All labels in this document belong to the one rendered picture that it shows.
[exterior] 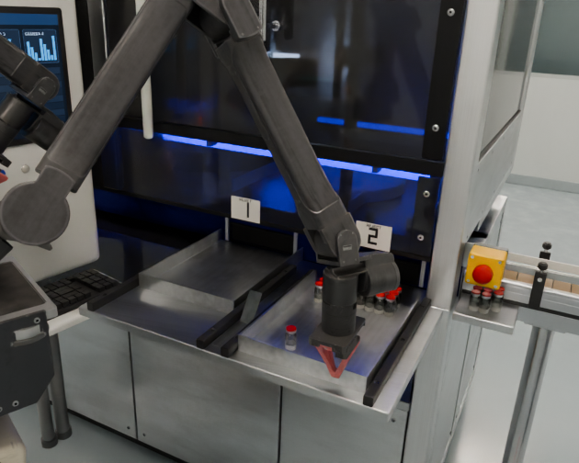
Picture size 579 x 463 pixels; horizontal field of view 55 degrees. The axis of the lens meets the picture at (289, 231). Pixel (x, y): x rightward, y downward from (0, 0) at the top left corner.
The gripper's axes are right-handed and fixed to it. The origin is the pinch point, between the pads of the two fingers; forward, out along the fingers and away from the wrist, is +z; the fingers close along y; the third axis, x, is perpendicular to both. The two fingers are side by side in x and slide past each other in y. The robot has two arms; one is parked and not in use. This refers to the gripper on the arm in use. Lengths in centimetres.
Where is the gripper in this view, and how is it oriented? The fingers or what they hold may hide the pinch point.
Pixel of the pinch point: (335, 372)
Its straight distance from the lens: 100.3
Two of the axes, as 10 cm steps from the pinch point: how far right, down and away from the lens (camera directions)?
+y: 4.4, -3.3, 8.4
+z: -0.1, 9.3, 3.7
